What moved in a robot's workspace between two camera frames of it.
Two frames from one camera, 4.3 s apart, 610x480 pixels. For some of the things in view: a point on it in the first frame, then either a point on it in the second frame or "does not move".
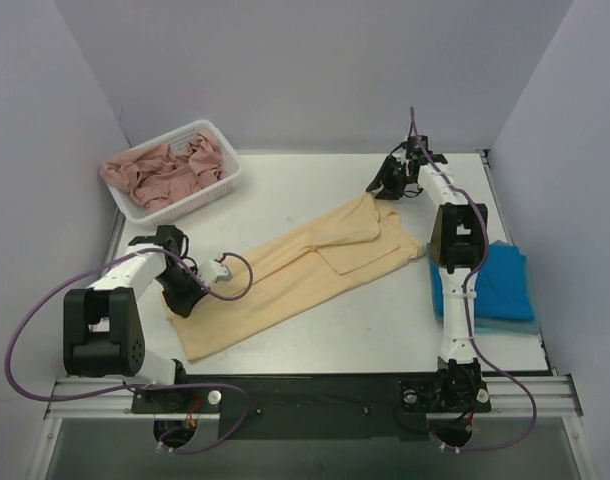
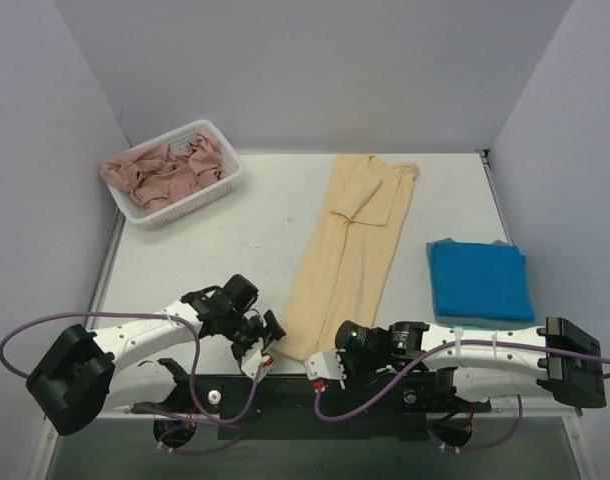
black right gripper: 385,185 -> 346,370
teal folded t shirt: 500,326 does not move
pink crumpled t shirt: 156,176 does not move
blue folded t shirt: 502,287 does not move
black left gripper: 183,300 -> 273,329
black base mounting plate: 319,407 does not move
